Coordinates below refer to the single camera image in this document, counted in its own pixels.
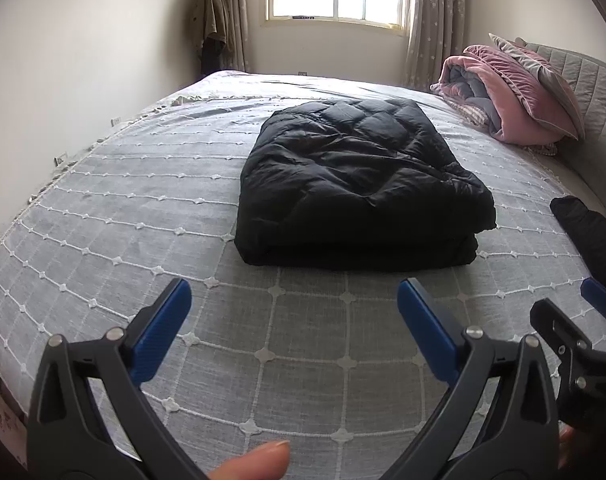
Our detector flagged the pale printed box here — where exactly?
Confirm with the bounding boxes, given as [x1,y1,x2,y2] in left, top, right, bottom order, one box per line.
[0,367,30,443]

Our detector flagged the beige patterned curtain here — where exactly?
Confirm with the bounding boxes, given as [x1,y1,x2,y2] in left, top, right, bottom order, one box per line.
[215,0,252,73]
[405,0,471,93]

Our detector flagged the grey tufted bedspread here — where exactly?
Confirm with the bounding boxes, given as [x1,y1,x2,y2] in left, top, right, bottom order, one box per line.
[0,69,606,480]

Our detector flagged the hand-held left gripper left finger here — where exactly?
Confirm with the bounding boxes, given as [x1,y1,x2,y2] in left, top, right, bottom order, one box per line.
[26,278,219,480]

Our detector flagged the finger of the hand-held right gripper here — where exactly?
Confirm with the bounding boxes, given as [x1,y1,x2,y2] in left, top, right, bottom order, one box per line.
[529,298,606,428]
[580,277,606,333]

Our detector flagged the hanging beige coat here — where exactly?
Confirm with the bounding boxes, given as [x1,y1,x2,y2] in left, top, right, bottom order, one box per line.
[190,0,230,79]

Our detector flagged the black puffer jacket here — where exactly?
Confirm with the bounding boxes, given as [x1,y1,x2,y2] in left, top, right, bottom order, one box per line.
[234,98,498,271]

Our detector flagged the grey and pink pillow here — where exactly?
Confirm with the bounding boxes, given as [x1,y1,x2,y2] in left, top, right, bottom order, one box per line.
[489,33,586,141]

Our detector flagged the dark cloth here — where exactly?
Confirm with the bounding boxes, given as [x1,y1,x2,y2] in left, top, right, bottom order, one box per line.
[550,196,606,283]

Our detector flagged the person's right hand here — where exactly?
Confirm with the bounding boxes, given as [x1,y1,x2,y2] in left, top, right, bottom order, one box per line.
[557,424,580,472]

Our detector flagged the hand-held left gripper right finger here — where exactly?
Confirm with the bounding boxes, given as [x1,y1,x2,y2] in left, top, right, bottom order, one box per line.
[383,277,564,480]

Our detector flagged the person's left hand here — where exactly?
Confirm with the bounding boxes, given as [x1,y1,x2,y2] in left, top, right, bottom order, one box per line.
[205,439,292,480]

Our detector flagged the pink velvet quilt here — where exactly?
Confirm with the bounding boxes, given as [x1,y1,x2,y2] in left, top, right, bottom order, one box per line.
[429,44,581,156]

